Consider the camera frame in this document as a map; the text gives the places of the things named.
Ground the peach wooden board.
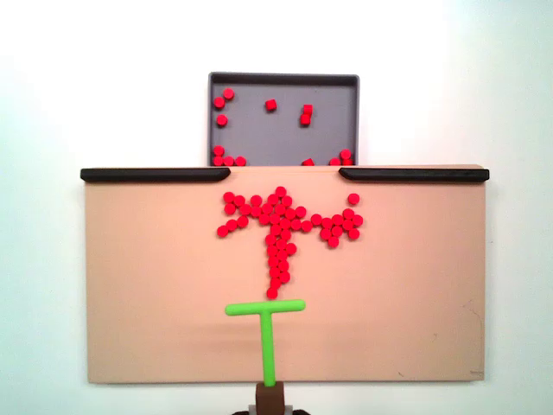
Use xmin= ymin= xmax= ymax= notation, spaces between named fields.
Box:
xmin=82 ymin=163 xmax=488 ymax=385

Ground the grey plastic tray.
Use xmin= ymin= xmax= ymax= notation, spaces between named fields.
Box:
xmin=207 ymin=72 xmax=360 ymax=168

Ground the black rail strip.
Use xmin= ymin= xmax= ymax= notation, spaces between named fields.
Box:
xmin=338 ymin=167 xmax=491 ymax=182
xmin=79 ymin=168 xmax=232 ymax=183

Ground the green T-shaped pusher tool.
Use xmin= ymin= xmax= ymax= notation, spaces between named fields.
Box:
xmin=224 ymin=298 xmax=286 ymax=415

